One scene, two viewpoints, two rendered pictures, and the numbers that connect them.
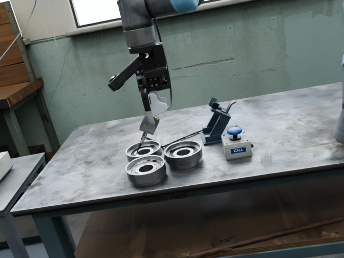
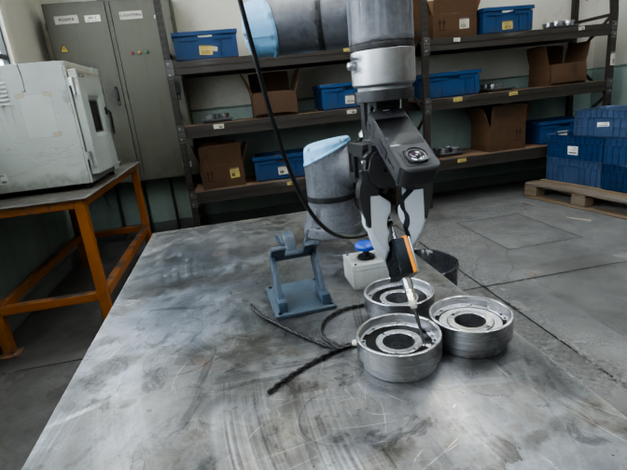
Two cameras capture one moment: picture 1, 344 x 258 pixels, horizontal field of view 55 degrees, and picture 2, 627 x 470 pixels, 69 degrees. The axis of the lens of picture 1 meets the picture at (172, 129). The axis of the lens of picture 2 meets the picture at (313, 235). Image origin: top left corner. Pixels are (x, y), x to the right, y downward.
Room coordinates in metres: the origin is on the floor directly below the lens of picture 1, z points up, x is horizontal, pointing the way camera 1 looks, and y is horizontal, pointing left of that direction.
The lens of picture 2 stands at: (1.10, 0.56, 1.13)
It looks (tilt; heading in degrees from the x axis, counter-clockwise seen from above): 17 degrees down; 256
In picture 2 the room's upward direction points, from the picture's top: 6 degrees counter-clockwise
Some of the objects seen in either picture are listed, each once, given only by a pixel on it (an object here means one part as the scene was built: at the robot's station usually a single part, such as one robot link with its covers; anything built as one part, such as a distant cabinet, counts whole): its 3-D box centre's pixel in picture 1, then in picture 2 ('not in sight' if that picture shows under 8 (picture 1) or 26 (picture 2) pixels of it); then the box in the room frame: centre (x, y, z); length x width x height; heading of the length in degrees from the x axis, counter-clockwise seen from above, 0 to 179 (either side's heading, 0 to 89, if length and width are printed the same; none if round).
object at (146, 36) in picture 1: (140, 37); (380, 71); (0.86, 0.03, 1.15); 0.08 x 0.08 x 0.05
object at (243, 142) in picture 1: (238, 144); (366, 267); (0.82, -0.17, 0.82); 0.08 x 0.07 x 0.05; 85
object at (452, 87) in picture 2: not in sight; (444, 85); (-1.36, -3.44, 1.11); 0.52 x 0.38 x 0.22; 175
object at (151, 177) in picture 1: (146, 171); (469, 325); (0.78, 0.09, 0.82); 0.10 x 0.10 x 0.04
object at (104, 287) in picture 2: not in sight; (83, 240); (1.83, -2.60, 0.39); 1.50 x 0.62 x 0.78; 85
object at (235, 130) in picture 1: (235, 136); (366, 255); (0.82, -0.17, 0.85); 0.04 x 0.04 x 0.05
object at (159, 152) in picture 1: (144, 154); (398, 347); (0.88, 0.09, 0.82); 0.10 x 0.10 x 0.04
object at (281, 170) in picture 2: not in sight; (282, 164); (0.26, -3.59, 0.56); 0.52 x 0.38 x 0.22; 172
